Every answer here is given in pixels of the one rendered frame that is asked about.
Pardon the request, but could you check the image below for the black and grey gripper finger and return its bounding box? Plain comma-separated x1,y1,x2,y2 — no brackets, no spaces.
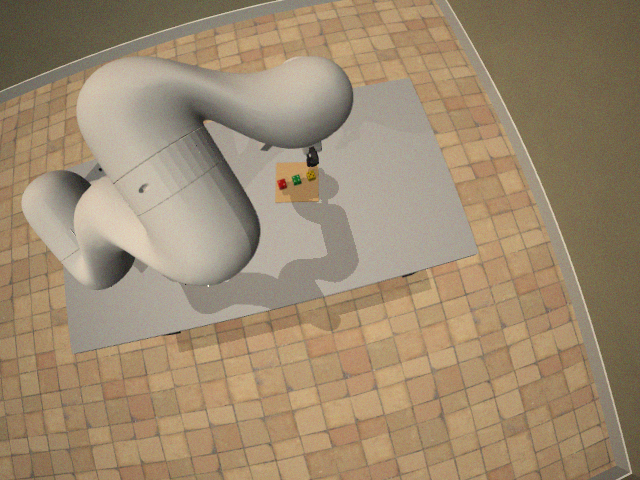
306,147,319,167

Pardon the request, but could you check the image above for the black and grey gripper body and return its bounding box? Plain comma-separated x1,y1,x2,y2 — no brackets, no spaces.
302,141,322,155

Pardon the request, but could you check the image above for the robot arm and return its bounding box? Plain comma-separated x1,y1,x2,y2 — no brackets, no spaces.
21,56,353,290

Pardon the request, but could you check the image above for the orange mat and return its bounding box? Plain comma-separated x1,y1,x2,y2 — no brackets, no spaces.
275,162,319,203

